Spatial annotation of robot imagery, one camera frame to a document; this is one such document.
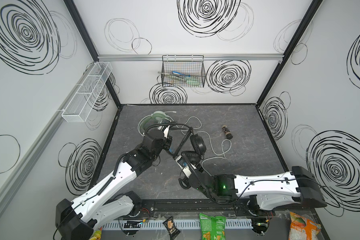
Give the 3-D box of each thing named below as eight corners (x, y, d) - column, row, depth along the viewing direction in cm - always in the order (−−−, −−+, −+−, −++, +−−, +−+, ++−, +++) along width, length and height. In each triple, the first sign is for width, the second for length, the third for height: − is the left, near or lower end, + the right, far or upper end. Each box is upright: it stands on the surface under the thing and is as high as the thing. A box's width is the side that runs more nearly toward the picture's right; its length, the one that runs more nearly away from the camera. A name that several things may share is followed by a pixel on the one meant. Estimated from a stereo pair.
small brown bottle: (227, 139, 101) (228, 137, 99) (221, 127, 108) (222, 125, 106) (232, 138, 102) (233, 136, 100) (225, 126, 109) (226, 124, 107)
